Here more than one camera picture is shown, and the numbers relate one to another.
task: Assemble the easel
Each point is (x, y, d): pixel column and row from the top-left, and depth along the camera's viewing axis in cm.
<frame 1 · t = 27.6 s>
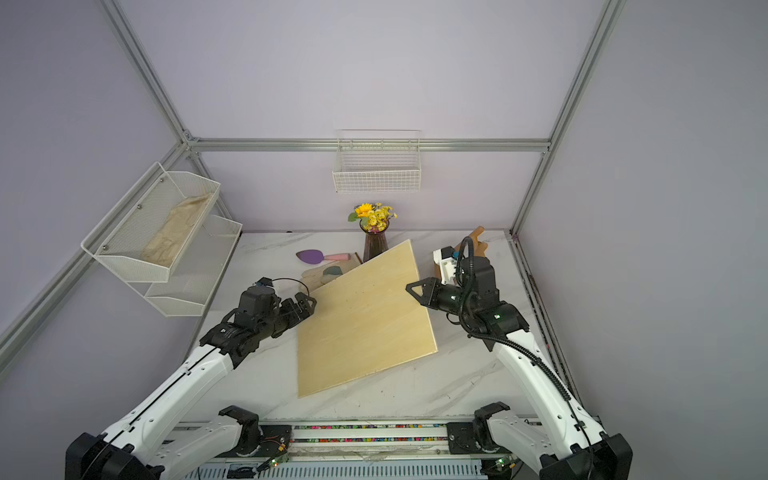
left hand: (304, 312, 81), fingers open
right hand: (410, 292, 72), fingers closed
light plywood board: (366, 320, 79), point 17 cm above the table
purple trowel pink handle: (312, 256, 116), on the table
dark glass vase: (374, 243, 99), point 15 cm above the table
yellow flower bouquet: (374, 218, 92), point 26 cm above the table

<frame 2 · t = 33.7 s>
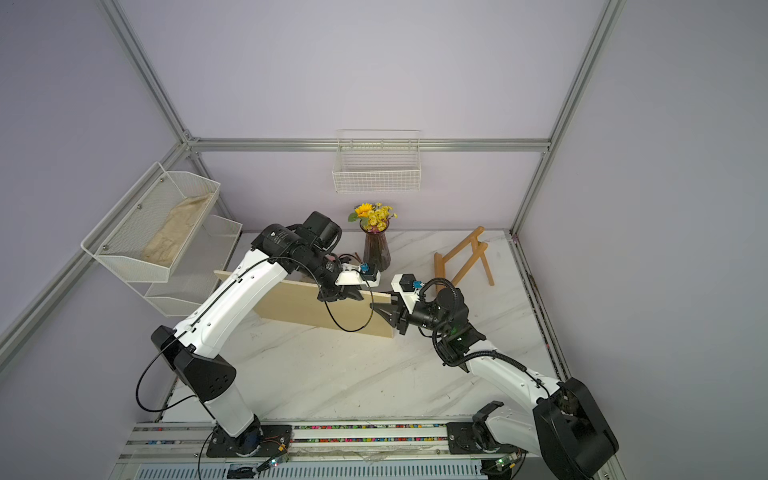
left hand: (353, 293, 71), fingers closed
right hand: (376, 303, 73), fingers open
light plywood board: (305, 296, 72), point 28 cm above the table
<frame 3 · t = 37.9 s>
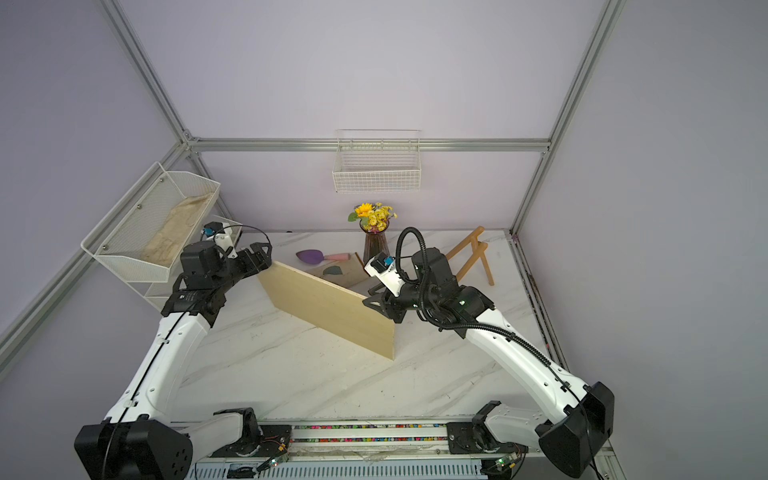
left hand: (259, 256, 78), fingers open
right hand: (371, 300, 70), fingers open
light plywood board: (334, 305, 70), point 27 cm above the table
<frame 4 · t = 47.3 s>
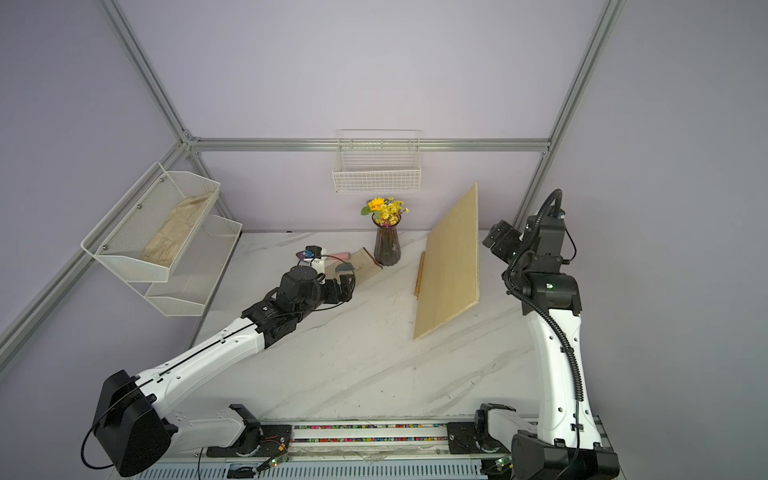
left hand: (338, 280, 80), fingers open
right hand: (505, 242, 70), fingers open
light plywood board: (450, 281, 92), point 13 cm above the table
